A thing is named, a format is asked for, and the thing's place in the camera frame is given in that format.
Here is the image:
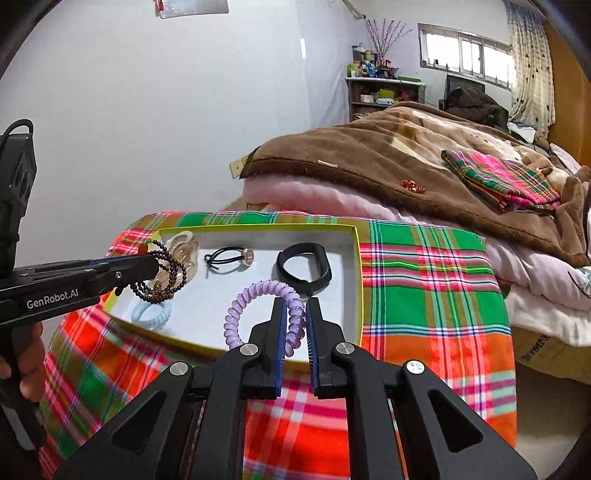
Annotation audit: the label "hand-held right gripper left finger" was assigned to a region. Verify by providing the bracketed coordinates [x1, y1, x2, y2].
[53, 298, 289, 480]

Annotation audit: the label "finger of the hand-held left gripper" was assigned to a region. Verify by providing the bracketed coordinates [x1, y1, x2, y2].
[91, 255, 161, 302]
[14, 256, 140, 278]

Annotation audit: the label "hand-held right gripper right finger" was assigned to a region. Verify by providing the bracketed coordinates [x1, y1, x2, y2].
[305, 298, 539, 480]

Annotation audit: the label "dark bead bracelet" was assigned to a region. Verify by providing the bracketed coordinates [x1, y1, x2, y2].
[130, 239, 189, 304]

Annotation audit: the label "pale blue spiral hair tie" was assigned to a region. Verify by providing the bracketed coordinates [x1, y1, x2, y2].
[131, 298, 172, 330]

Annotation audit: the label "purple spiral hair tie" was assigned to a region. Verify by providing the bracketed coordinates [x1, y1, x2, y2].
[224, 280, 308, 356]

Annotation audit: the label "pearly hair claw clip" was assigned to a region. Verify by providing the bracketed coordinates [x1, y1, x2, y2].
[161, 231, 200, 282]

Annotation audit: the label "black wristband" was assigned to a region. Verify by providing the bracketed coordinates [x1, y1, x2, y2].
[276, 242, 332, 296]

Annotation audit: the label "black hair tie pink bead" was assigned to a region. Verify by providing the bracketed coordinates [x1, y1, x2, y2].
[204, 247, 256, 278]

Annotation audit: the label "yellow-green shallow box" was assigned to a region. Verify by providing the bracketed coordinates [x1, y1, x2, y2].
[102, 224, 365, 370]

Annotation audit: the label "person's left hand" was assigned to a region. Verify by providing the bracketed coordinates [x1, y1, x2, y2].
[19, 322, 46, 403]

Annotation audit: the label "plaid bed sheet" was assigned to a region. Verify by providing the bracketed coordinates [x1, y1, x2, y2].
[39, 210, 517, 480]

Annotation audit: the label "pink blanket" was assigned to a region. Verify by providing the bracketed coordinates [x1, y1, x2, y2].
[244, 178, 591, 324]

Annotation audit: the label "brown fleece blanket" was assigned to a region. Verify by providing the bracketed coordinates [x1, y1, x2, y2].
[240, 102, 591, 268]

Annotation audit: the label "tan printed sack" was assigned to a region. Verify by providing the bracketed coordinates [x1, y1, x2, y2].
[512, 328, 591, 380]

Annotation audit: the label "white duvet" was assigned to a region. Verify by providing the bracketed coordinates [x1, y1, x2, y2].
[501, 268, 591, 347]

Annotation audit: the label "folded plaid cloth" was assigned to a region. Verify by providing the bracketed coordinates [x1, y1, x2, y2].
[441, 148, 561, 213]

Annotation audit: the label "wooden shelf unit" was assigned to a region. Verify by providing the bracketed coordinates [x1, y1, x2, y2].
[345, 76, 426, 123]

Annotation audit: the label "group of bottles on shelf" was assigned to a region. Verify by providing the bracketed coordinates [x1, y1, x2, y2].
[347, 44, 398, 79]

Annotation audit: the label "dark jacket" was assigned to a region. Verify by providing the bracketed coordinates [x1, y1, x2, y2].
[445, 87, 511, 127]

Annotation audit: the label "black monitor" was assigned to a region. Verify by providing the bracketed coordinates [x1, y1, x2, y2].
[445, 74, 485, 100]

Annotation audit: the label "purple flower branches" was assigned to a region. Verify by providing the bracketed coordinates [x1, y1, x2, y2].
[365, 18, 414, 65]

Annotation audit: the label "window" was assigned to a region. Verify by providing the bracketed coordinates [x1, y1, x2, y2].
[418, 23, 515, 90]

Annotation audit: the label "patterned curtain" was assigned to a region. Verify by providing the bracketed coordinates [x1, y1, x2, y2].
[505, 2, 557, 139]

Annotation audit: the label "wooden wardrobe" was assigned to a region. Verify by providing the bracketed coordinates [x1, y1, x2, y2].
[540, 18, 591, 162]

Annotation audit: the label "wall socket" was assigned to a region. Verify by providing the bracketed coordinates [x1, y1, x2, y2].
[230, 154, 259, 178]

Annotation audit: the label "black cable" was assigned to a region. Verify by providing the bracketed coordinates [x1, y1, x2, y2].
[0, 119, 35, 139]

